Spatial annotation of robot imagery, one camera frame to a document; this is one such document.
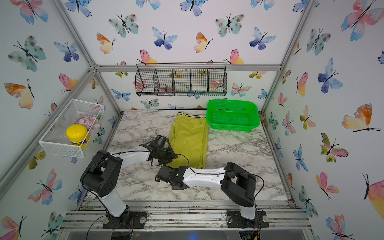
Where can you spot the green plastic basket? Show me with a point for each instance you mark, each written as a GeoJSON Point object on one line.
{"type": "Point", "coordinates": [232, 115]}

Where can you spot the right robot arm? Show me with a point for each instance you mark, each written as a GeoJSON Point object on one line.
{"type": "Point", "coordinates": [238, 184]}

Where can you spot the lime green long pants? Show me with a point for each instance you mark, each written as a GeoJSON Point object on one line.
{"type": "Point", "coordinates": [189, 140]}

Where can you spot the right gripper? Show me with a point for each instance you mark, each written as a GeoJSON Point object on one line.
{"type": "Point", "coordinates": [176, 170]}

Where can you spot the yellow lidded jar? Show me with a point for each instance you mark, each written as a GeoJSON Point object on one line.
{"type": "Point", "coordinates": [77, 135]}

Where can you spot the black wire wall basket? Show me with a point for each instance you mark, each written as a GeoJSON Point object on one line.
{"type": "Point", "coordinates": [181, 80]}

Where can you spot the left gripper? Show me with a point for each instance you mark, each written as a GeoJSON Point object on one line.
{"type": "Point", "coordinates": [171, 156]}

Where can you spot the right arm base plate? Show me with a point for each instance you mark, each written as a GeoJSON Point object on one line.
{"type": "Point", "coordinates": [235, 220]}

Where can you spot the aluminium front rail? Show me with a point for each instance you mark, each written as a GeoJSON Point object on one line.
{"type": "Point", "coordinates": [187, 215]}

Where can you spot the white mesh wall basket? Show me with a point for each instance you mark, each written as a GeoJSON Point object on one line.
{"type": "Point", "coordinates": [55, 142]}

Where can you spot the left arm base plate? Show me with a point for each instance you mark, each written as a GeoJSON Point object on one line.
{"type": "Point", "coordinates": [128, 220]}

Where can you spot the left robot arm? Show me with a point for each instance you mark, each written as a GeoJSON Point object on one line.
{"type": "Point", "coordinates": [101, 175]}

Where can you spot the pink item in basket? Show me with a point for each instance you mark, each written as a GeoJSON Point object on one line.
{"type": "Point", "coordinates": [90, 122]}

